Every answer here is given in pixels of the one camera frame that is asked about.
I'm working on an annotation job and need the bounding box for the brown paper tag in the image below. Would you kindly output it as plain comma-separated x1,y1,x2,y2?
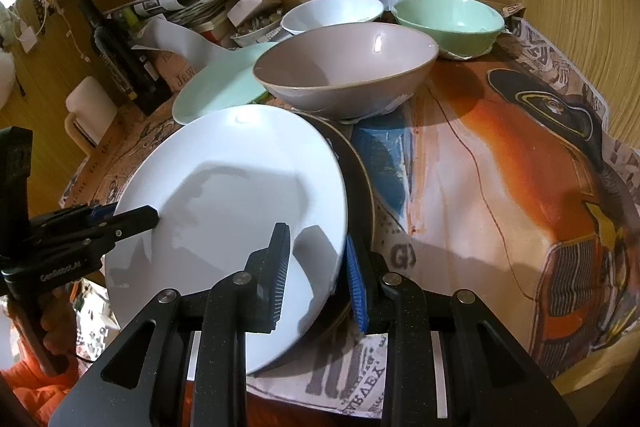
501,1,527,26

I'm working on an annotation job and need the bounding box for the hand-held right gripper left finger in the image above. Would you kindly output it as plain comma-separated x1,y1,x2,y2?
60,222,291,427

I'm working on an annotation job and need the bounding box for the brown printed box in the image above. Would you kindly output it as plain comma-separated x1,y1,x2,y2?
147,49,211,96

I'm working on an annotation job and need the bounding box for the white paper sheet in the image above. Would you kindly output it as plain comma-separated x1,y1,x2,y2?
137,18,232,68

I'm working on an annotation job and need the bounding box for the person's left forearm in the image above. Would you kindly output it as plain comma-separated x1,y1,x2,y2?
0,347,96,427

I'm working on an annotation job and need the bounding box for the black bottle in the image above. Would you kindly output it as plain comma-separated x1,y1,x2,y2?
80,0,161,116

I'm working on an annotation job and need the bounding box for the mint green bowl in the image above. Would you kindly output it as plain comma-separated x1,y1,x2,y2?
391,0,505,58

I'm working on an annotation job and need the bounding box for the white plate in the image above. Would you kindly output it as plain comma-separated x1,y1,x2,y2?
104,104,349,375

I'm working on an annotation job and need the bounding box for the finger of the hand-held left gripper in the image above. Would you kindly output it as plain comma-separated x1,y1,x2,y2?
44,205,161,267
34,204,118,234

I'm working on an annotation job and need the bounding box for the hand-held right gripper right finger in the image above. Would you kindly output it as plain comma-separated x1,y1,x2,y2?
345,234,576,427

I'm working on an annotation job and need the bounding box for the pile of magazines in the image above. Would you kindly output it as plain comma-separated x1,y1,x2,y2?
105,0,242,28

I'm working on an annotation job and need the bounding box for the small white box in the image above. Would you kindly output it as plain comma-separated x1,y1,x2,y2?
227,0,282,28

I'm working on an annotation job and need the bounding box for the black plate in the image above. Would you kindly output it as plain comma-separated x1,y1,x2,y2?
295,112,377,348

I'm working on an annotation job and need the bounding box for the mint green plate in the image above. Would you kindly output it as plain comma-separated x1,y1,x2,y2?
172,42,281,126

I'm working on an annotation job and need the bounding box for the grey bowl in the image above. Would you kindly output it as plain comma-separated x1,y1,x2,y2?
252,23,439,120

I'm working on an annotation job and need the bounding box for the white bowl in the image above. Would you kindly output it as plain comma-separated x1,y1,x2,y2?
281,0,385,38

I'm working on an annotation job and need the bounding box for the glass bowl of marbles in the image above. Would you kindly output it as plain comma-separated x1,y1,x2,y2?
230,11,287,48

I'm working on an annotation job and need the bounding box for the person's left hand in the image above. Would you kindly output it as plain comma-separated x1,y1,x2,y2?
37,284,81,358

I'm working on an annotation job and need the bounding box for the printed tablecloth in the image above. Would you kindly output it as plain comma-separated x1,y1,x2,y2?
60,0,640,414

